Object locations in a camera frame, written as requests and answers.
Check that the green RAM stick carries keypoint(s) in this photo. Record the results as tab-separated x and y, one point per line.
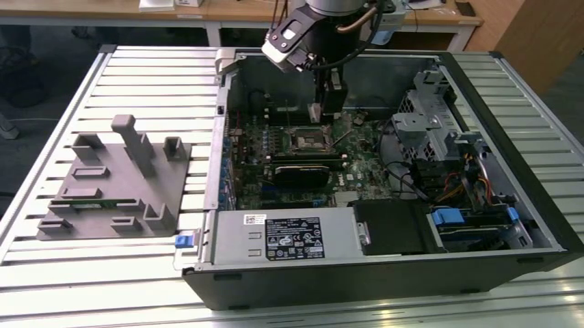
109	203

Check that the silver chipset heatsink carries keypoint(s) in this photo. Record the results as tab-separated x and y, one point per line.
343	199

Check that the green motherboard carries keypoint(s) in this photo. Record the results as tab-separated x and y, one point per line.
364	164

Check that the blue case latch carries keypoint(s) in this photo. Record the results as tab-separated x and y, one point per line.
183	241

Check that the blue disk carrier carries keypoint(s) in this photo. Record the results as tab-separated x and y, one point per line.
445	217

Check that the silver CPU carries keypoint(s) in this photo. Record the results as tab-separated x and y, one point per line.
314	112

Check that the black graphics card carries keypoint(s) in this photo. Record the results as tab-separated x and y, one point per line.
300	177

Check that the metal socket locking lever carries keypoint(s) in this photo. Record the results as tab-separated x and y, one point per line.
344	136
288	114

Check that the wooden desk white frame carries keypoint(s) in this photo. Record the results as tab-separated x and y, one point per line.
437	18
90	10

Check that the silver power supply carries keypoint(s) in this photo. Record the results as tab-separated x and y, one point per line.
232	239

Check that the grey furniture foot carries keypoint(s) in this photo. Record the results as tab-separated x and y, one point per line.
9	131

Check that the silver drive cage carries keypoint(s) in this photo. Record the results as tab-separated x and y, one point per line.
413	128

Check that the black PC case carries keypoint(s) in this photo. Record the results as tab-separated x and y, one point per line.
319	290

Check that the small white labelled box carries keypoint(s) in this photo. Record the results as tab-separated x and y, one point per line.
187	2

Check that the coin cell battery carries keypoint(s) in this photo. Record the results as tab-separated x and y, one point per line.
358	120

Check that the black phone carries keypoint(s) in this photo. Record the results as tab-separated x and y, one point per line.
465	8

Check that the wooden cabinet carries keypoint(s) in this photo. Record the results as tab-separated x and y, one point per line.
538	41

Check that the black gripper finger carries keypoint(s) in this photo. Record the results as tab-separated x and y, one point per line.
319	85
336	102

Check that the CPU socket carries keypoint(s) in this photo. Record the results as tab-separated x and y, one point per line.
310	140

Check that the blue plastic clip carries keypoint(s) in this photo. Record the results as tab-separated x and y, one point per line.
511	215

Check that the black plastic shroud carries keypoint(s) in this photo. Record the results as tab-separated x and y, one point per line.
391	229

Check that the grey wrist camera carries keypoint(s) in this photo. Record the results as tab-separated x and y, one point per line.
391	17

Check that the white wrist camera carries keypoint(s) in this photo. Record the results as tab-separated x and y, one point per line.
278	56

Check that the grey parts rack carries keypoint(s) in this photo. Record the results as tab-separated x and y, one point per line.
117	177

